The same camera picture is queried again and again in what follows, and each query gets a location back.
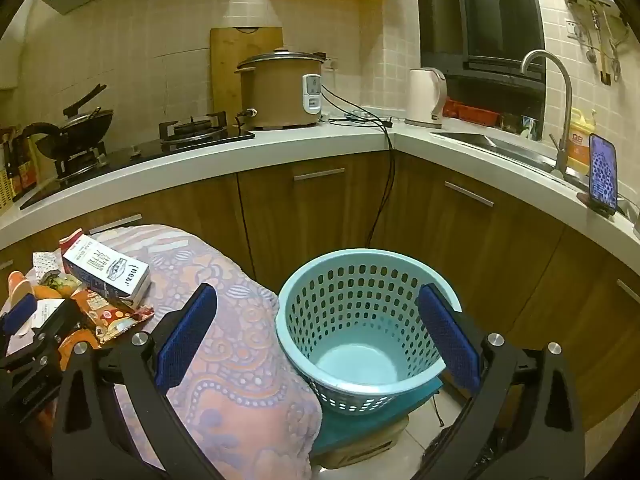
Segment yellow plastic utensil basket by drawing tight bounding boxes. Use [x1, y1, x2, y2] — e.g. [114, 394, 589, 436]
[0, 167, 14, 211]

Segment tan cardboard box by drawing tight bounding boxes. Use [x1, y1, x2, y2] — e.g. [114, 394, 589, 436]
[312, 417, 411, 470]

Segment black glass gas stove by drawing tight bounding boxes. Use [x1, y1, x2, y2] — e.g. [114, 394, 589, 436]
[20, 112, 257, 211]

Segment phone stand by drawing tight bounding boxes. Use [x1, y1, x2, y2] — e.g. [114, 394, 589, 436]
[576, 191, 619, 218]

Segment yellow detergent bottle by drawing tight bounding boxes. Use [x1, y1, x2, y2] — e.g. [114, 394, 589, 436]
[562, 107, 599, 176]

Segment white milk carton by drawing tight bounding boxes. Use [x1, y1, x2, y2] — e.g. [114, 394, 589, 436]
[59, 229, 152, 308]

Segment wooden cutting board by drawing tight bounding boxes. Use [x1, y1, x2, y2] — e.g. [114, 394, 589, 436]
[210, 26, 284, 117]

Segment dark sauce bottle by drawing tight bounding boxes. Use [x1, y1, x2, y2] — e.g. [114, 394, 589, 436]
[7, 135, 24, 197]

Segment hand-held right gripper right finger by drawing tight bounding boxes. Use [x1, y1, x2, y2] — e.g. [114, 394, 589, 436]
[416, 283, 587, 480]

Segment long orange bread roll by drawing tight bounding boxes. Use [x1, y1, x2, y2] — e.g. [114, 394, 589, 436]
[7, 270, 39, 307]

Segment white polka dot wrapper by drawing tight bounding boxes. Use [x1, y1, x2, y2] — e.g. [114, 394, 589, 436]
[32, 251, 69, 282]

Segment brown rice cooker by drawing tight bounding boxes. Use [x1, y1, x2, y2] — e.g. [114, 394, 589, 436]
[235, 49, 325, 131]

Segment smartphone with lit screen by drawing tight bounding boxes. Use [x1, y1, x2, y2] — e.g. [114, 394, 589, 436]
[588, 133, 619, 212]

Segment steel sink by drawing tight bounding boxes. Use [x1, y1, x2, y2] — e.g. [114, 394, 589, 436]
[430, 131, 591, 187]

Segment light blue perforated plastic basket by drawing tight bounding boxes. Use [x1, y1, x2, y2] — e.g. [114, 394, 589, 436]
[275, 248, 463, 415]

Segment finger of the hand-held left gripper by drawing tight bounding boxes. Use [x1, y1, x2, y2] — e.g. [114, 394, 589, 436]
[30, 300, 83, 362]
[0, 292, 40, 343]

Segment black burner grate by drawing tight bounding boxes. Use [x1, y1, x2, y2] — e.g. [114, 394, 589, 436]
[159, 112, 229, 142]

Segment steel kitchen faucet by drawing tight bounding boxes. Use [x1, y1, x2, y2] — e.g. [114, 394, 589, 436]
[521, 50, 574, 179]

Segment black power cable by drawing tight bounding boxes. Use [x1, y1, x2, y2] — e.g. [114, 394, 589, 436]
[320, 85, 397, 247]

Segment hanging kitchen utensils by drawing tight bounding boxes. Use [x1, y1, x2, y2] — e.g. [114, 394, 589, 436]
[564, 0, 632, 86]

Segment black wok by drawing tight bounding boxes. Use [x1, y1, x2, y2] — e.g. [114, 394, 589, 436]
[22, 83, 115, 161]

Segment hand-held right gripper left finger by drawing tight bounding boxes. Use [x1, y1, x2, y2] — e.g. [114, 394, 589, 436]
[52, 282, 221, 480]

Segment white electric kettle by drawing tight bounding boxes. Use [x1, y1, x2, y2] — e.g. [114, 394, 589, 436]
[405, 67, 447, 129]

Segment white power strip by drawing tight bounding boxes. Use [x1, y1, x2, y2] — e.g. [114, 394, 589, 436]
[320, 111, 396, 127]

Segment red tray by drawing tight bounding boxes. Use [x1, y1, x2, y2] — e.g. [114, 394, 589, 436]
[442, 97, 502, 128]

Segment teal stool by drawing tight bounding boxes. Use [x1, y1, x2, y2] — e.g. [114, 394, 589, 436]
[310, 375, 444, 457]

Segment orange snack wrapper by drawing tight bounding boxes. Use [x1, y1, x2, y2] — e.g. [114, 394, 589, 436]
[57, 287, 155, 361]

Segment dark window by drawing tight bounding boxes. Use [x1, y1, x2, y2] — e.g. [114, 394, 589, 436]
[415, 0, 547, 85]

